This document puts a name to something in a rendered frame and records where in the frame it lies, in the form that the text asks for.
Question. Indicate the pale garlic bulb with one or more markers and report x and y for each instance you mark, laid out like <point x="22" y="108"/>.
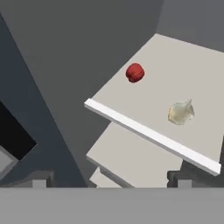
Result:
<point x="180" y="113"/>

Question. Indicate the white freezer rack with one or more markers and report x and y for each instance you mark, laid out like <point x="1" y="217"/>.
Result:
<point x="103" y="181"/>
<point x="137" y="154"/>
<point x="163" y="87"/>

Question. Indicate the grey freezer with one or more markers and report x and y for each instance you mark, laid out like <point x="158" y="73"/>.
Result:
<point x="87" y="43"/>

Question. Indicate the red bell pepper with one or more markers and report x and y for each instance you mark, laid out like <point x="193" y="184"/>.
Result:
<point x="135" y="72"/>

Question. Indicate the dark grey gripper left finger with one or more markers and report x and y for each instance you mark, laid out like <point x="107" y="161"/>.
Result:
<point x="43" y="176"/>

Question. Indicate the dark grey freezer door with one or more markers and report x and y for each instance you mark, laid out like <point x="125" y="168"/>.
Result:
<point x="32" y="110"/>

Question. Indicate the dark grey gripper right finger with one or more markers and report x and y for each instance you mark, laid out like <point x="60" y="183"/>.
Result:
<point x="173" y="178"/>

